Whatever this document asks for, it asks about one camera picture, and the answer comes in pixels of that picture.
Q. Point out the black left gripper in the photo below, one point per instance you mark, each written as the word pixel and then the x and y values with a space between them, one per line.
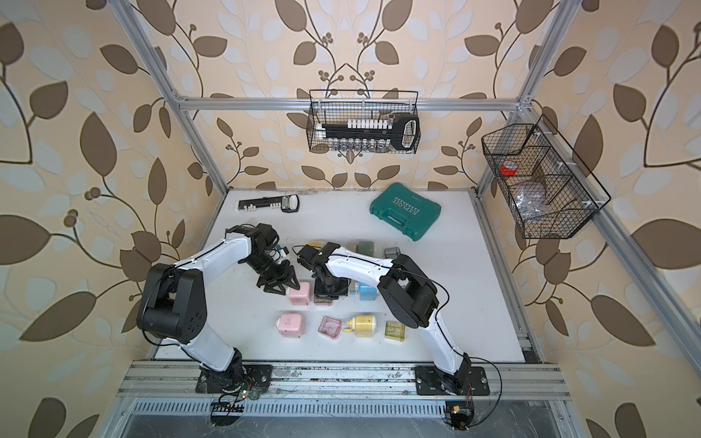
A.
pixel 285 278

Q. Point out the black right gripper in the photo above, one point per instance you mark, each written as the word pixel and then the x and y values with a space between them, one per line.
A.
pixel 340 292

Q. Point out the pink pencil sharpener row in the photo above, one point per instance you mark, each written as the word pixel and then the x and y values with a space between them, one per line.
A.
pixel 301 296
pixel 290 325

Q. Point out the brown clear sharpener tray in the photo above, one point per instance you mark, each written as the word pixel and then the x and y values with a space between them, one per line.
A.
pixel 323 301

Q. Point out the pink pencil sharpener front row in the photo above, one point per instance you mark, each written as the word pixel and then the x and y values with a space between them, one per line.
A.
pixel 290 325

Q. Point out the pink clear sharpener tray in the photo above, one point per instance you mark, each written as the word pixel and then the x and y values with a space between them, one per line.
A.
pixel 330 327

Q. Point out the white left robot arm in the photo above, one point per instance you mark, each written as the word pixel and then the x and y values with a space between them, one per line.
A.
pixel 173 304

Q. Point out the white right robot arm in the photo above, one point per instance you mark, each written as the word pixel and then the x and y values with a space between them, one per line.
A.
pixel 410 295

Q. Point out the green pencil sharpener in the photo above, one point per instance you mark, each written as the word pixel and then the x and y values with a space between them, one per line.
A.
pixel 366 248

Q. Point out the blue pencil sharpener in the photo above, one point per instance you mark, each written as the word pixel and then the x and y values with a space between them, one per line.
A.
pixel 364 292

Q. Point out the clear grey sharpener tray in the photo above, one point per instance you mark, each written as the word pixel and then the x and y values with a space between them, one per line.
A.
pixel 392 252

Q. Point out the yellow pencil sharpener front row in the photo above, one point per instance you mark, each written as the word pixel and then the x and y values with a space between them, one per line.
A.
pixel 362 326

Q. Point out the yellow clear tray front row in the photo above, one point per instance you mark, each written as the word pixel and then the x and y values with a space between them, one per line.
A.
pixel 394 331

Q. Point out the green plastic tool case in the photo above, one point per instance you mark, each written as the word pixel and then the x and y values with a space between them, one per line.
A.
pixel 405 210

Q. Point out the red tape roll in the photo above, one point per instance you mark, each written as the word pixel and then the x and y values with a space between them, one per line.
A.
pixel 509 168

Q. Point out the right circuit board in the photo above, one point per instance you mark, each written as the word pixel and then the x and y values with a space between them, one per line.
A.
pixel 459 416

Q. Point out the clear plastic bag in basket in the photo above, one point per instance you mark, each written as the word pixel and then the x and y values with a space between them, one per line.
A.
pixel 530 199

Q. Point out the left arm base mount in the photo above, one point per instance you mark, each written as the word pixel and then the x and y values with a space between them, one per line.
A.
pixel 238 378

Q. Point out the black wire basket back wall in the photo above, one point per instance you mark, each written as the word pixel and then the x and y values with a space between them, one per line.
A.
pixel 338 105

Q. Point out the black wire basket wall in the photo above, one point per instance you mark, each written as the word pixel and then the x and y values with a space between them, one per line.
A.
pixel 338 105
pixel 574 194

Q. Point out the black socket rail in basket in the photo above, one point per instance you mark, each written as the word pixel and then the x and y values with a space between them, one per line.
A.
pixel 397 133

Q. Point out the aluminium front rail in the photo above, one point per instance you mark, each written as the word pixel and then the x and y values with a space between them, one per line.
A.
pixel 354 380

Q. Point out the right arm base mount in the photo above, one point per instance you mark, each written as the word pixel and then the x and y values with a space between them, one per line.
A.
pixel 452 380

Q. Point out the black wire basket right wall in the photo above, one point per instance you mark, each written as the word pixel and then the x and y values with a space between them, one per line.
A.
pixel 574 194

